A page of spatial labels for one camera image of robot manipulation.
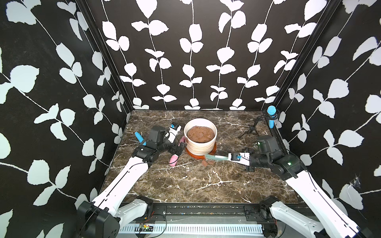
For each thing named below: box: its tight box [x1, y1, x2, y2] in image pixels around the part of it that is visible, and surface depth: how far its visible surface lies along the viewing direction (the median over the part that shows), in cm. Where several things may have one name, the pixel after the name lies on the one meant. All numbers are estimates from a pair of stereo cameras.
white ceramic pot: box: [184, 118, 218, 156], surface depth 93 cm
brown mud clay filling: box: [187, 125, 216, 143], surface depth 95 cm
